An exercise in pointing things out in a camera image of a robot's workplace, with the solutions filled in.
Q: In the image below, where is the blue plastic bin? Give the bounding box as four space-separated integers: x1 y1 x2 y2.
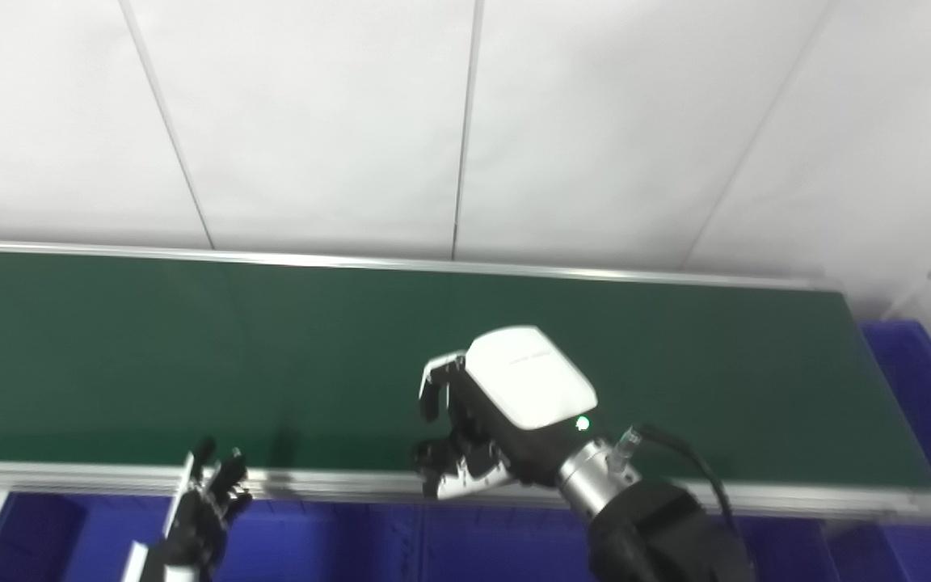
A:
825 320 931 582
0 490 428 582
415 500 834 582

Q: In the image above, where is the green conveyor belt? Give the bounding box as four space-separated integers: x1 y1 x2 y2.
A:
0 249 931 491
0 238 931 525

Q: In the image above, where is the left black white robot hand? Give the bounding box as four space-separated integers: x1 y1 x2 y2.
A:
121 439 253 582

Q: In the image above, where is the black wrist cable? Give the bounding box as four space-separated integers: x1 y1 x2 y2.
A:
635 424 759 567

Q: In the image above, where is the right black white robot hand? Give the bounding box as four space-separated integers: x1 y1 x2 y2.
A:
411 325 600 500

